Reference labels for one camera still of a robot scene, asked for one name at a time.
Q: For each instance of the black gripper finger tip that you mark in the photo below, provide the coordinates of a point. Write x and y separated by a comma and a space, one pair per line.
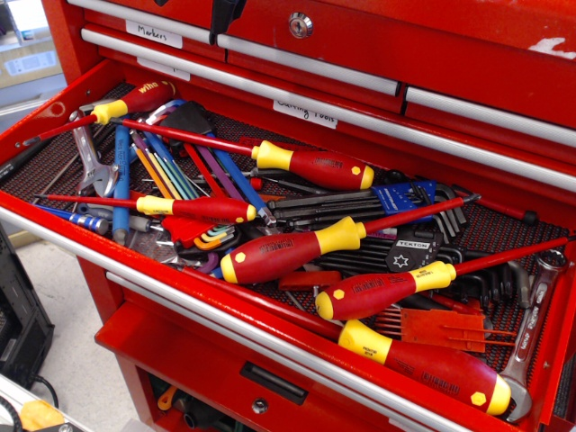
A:
223, 14

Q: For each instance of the blue precision screwdriver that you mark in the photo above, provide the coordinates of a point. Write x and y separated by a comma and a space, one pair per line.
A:
94, 224

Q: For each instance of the white Cutting Tools label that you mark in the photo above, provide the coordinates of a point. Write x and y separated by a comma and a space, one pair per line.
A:
305, 114

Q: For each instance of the red metal tool chest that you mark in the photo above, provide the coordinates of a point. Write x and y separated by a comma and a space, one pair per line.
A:
382, 55

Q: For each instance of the blue holder hex key set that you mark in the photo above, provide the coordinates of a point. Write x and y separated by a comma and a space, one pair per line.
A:
318, 211

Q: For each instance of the large red screwdriver centre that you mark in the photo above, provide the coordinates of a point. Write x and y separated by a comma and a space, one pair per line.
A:
268, 258

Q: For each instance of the small red screwdriver left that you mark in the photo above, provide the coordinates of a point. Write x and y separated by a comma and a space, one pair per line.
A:
213, 210

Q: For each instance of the rainbow hex key set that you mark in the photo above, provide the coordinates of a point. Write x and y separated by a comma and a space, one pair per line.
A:
221, 172

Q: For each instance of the orange feeler gauge set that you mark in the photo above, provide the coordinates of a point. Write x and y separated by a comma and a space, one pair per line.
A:
442, 328

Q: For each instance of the big red screwdriver front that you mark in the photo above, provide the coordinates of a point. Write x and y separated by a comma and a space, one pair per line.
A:
449, 371

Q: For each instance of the black box on floor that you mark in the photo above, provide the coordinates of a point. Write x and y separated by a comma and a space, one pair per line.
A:
26, 330

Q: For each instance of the red screwdriver right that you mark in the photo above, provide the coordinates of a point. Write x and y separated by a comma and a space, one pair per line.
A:
364, 295

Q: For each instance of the silver combination wrench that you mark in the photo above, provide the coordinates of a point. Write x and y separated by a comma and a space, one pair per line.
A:
551, 264

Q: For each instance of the black plastic scraper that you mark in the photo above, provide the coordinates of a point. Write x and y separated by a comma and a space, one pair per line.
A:
190, 116

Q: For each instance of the white Markers label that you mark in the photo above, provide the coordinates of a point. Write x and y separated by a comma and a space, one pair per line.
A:
152, 33

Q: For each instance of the red holder small hex keys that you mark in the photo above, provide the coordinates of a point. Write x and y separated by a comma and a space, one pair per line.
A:
188, 233

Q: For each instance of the blue nut driver handle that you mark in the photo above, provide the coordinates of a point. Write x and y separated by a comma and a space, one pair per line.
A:
121, 215

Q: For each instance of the black Tekton torx key set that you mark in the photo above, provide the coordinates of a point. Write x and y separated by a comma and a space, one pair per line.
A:
412, 249

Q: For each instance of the wiha screwdriver top left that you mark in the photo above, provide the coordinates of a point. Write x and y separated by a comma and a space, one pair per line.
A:
142, 99

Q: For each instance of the silver drawer lock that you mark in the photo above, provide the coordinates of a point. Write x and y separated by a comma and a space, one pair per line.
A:
300, 25

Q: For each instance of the open red tool drawer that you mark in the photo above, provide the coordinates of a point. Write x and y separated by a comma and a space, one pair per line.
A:
248, 352

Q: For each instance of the chrome adjustable wrench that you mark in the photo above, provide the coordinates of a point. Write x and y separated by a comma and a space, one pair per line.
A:
102, 178

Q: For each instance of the long red screwdriver upper middle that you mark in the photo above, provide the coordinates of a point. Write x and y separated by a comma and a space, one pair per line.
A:
328, 170

